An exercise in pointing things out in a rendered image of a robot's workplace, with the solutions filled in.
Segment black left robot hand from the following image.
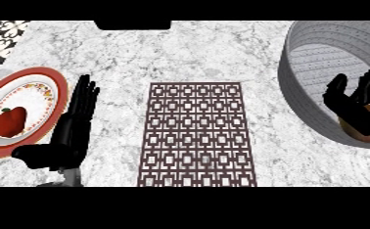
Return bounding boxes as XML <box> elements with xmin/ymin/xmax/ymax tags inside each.
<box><xmin>11</xmin><ymin>73</ymin><xmax>102</xmax><ymax>172</ymax></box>

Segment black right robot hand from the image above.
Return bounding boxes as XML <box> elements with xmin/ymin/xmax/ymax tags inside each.
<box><xmin>322</xmin><ymin>69</ymin><xmax>370</xmax><ymax>137</ymax></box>

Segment grey round basket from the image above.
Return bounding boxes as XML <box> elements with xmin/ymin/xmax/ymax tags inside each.
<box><xmin>278</xmin><ymin>20</ymin><xmax>370</xmax><ymax>149</ymax></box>

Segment brown patterned placemat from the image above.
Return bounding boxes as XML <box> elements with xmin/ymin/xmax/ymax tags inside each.
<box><xmin>137</xmin><ymin>81</ymin><xmax>260</xmax><ymax>188</ymax></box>

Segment red rimmed floral plate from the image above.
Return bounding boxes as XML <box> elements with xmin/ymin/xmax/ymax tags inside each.
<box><xmin>0</xmin><ymin>66</ymin><xmax>71</xmax><ymax>159</ymax></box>

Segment red bell pepper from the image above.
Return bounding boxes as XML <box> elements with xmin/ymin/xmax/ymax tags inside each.
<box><xmin>0</xmin><ymin>106</ymin><xmax>30</xmax><ymax>139</ymax></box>

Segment black and white patterned cloth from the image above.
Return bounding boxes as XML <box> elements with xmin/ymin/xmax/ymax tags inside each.
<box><xmin>0</xmin><ymin>20</ymin><xmax>33</xmax><ymax>65</ymax></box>

